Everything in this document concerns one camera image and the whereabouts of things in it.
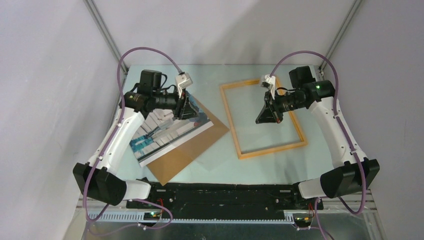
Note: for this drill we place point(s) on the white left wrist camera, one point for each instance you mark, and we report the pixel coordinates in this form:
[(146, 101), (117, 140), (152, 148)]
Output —
[(182, 81)]

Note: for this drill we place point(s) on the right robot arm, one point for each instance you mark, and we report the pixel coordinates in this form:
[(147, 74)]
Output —
[(352, 170)]

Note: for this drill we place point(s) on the aluminium corner post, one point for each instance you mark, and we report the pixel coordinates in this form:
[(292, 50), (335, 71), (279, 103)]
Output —
[(344, 26), (103, 28)]

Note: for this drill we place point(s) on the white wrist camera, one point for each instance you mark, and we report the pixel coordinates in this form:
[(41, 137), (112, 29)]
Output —
[(268, 82), (182, 81)]

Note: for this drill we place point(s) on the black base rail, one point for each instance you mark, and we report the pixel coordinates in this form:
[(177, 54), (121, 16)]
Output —
[(227, 202)]

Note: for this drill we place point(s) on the right aluminium corner post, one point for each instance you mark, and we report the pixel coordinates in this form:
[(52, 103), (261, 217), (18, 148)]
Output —
[(344, 26)]

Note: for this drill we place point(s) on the printed photo with white border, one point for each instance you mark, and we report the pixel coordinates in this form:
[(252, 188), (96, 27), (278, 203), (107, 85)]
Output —
[(161, 133)]

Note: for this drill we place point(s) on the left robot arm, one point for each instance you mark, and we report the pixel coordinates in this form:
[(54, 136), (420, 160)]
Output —
[(97, 178)]

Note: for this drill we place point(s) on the wooden picture frame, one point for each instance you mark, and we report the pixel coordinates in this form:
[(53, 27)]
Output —
[(253, 128)]

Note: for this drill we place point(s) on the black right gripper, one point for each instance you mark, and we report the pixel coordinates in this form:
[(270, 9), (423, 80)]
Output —
[(270, 112)]

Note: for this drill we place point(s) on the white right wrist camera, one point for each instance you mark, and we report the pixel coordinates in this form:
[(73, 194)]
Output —
[(268, 82)]

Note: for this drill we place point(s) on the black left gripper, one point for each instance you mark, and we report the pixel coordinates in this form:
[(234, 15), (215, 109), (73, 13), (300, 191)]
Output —
[(188, 111)]

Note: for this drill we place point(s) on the left aluminium corner post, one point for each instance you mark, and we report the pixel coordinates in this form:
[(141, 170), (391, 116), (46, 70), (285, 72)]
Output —
[(103, 28)]

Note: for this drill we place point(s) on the brown cardboard backing board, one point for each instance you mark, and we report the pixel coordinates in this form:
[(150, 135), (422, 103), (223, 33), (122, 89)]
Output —
[(169, 165)]

